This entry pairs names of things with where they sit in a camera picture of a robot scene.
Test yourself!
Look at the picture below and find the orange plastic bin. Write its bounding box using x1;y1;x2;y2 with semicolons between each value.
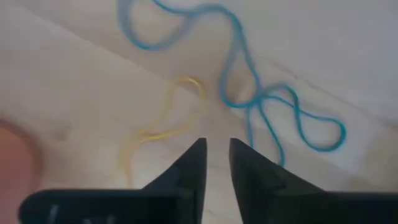
0;119;43;224

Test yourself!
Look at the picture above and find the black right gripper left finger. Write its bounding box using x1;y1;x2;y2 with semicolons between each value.
17;138;208;224

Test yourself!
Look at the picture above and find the yellow-green rubber band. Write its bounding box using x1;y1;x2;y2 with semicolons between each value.
116;76;206;184

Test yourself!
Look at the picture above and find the blue rubber band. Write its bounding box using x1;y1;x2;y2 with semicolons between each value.
117;0;348;167

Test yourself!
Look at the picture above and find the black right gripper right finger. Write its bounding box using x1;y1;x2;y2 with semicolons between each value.
229;138;398;224

